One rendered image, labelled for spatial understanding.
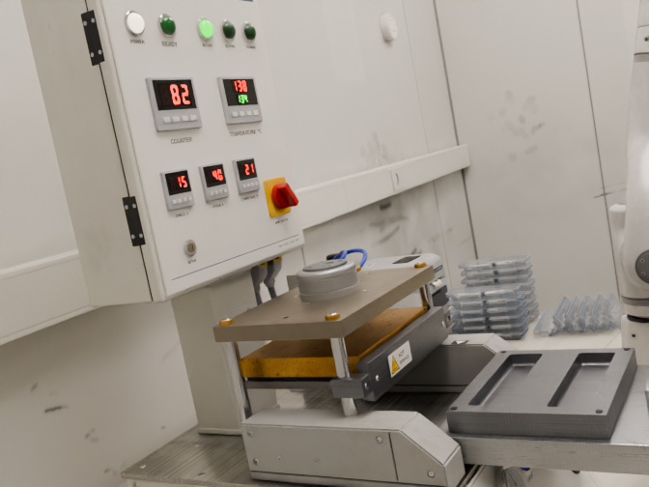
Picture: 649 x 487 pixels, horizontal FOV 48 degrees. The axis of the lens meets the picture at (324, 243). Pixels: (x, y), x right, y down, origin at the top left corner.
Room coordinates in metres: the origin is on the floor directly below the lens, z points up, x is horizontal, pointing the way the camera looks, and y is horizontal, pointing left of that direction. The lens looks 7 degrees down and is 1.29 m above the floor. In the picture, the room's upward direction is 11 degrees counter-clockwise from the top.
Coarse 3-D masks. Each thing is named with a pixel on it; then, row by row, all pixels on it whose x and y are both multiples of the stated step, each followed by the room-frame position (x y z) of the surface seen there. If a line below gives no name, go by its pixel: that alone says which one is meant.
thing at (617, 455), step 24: (648, 384) 0.68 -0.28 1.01; (624, 408) 0.72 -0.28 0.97; (648, 408) 0.66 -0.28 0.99; (624, 432) 0.67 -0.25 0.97; (648, 432) 0.66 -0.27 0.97; (480, 456) 0.72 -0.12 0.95; (504, 456) 0.70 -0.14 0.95; (528, 456) 0.69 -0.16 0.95; (552, 456) 0.68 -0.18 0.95; (576, 456) 0.67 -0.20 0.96; (600, 456) 0.66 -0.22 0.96; (624, 456) 0.64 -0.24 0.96; (648, 456) 0.63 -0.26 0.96
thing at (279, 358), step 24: (384, 312) 0.98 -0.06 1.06; (408, 312) 0.95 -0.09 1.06; (360, 336) 0.87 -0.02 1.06; (384, 336) 0.85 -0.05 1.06; (264, 360) 0.86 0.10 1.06; (288, 360) 0.84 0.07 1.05; (312, 360) 0.82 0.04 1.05; (264, 384) 0.87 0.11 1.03; (288, 384) 0.85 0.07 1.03; (312, 384) 0.83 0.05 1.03
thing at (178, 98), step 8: (160, 88) 0.90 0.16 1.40; (168, 88) 0.91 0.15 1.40; (176, 88) 0.93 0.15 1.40; (184, 88) 0.94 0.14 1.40; (160, 96) 0.90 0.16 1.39; (168, 96) 0.91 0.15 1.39; (176, 96) 0.92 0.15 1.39; (184, 96) 0.94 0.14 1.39; (168, 104) 0.91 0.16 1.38; (176, 104) 0.92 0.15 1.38; (184, 104) 0.94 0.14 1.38
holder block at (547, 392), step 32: (512, 352) 0.90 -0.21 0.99; (544, 352) 0.87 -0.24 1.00; (576, 352) 0.85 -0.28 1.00; (608, 352) 0.83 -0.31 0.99; (480, 384) 0.81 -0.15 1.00; (512, 384) 0.83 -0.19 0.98; (544, 384) 0.77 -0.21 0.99; (576, 384) 0.79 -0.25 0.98; (608, 384) 0.73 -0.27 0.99; (448, 416) 0.74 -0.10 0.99; (480, 416) 0.73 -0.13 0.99; (512, 416) 0.71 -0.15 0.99; (544, 416) 0.69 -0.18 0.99; (576, 416) 0.67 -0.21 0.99; (608, 416) 0.67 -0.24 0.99
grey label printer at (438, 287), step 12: (372, 264) 1.99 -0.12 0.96; (384, 264) 1.95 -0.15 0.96; (396, 264) 1.91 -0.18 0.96; (408, 264) 1.88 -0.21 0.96; (432, 264) 1.93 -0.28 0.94; (444, 276) 1.99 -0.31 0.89; (432, 288) 1.90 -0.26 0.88; (444, 288) 1.96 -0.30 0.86; (408, 300) 1.85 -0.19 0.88; (420, 300) 1.84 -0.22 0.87; (444, 300) 1.95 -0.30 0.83
